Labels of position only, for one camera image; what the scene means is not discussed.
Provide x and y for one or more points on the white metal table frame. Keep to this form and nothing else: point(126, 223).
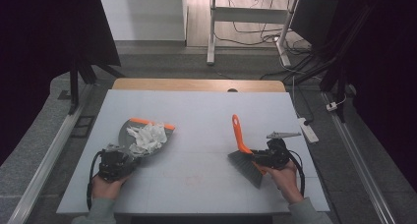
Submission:
point(249, 14)

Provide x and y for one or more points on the grey dustpan with orange edge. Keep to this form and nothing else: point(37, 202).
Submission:
point(126, 137)

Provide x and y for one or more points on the small white adapter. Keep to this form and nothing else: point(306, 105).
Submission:
point(331, 106)

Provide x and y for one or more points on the aluminium floor rail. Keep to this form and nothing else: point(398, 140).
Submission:
point(360, 161)
point(46, 158)

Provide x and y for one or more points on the black curtain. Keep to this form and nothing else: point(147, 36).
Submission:
point(42, 37)
point(383, 70)

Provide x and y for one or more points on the person's right hand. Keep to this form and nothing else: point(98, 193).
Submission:
point(286, 181)

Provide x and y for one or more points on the white power strip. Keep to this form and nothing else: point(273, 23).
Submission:
point(308, 129)

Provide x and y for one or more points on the black metal stand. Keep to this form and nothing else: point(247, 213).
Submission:
point(74, 86)
point(337, 80)

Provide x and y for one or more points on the large white tissue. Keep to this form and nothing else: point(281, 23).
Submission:
point(147, 137)

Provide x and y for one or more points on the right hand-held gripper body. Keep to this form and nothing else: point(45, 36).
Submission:
point(275, 153)

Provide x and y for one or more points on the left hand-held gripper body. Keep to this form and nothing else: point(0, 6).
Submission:
point(113, 163)

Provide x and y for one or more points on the person's left hand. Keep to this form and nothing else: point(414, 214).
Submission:
point(106, 188)

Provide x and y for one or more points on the wooden desk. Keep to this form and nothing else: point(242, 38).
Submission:
point(196, 85)

